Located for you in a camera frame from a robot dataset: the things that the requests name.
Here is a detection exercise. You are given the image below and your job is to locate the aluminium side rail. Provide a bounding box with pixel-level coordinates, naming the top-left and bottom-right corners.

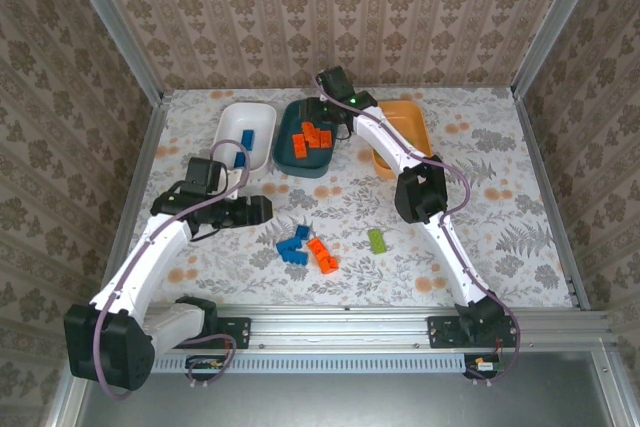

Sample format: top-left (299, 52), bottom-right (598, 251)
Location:
top-left (93, 91), bottom-right (175, 314)
top-left (512, 89), bottom-right (592, 312)

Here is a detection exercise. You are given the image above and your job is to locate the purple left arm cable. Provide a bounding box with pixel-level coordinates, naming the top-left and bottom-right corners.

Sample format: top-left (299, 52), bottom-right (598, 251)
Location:
top-left (94, 138), bottom-right (251, 401)

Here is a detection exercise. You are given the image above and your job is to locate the white plastic container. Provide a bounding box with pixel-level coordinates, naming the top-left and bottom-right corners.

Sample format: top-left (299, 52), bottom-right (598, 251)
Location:
top-left (209, 102), bottom-right (278, 182)

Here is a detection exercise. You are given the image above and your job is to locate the small circuit board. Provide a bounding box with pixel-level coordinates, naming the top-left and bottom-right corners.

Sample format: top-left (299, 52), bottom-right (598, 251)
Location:
top-left (469, 359), bottom-right (503, 377)
top-left (188, 355), bottom-right (225, 372)

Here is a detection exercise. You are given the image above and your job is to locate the slotted cable duct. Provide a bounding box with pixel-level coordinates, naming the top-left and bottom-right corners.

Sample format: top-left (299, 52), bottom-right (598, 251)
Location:
top-left (149, 350), bottom-right (467, 374)

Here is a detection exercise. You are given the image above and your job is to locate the black mount plate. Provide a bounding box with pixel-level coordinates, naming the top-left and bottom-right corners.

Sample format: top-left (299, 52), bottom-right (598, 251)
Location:
top-left (217, 316), bottom-right (252, 349)
top-left (427, 315), bottom-right (519, 349)

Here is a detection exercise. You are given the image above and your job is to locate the aluminium frame post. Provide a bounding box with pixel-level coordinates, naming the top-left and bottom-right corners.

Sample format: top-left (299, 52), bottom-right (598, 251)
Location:
top-left (57, 0), bottom-right (167, 104)
top-left (510, 0), bottom-right (610, 98)

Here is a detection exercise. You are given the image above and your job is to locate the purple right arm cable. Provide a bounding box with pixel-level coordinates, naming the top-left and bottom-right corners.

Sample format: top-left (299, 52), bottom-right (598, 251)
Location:
top-left (313, 71), bottom-right (521, 387)

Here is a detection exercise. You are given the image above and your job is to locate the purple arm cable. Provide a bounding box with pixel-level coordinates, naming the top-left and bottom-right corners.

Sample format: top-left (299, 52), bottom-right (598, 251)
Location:
top-left (313, 71), bottom-right (521, 387)
top-left (94, 138), bottom-right (251, 401)

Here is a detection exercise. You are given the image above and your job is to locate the dark teal plastic container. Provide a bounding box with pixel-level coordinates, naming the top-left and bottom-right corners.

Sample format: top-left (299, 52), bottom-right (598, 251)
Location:
top-left (272, 99), bottom-right (335, 179)

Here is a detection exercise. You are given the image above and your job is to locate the orange plastic container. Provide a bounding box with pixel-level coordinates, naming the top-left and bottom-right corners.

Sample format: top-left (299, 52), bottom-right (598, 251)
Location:
top-left (370, 99), bottom-right (434, 181)

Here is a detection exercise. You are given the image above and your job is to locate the grey metal panel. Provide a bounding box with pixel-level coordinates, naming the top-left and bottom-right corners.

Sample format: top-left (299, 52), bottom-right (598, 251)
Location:
top-left (74, 351), bottom-right (640, 427)

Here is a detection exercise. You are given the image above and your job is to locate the aluminium front rail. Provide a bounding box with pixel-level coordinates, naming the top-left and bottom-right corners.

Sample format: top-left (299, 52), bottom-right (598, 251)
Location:
top-left (144, 304), bottom-right (619, 352)

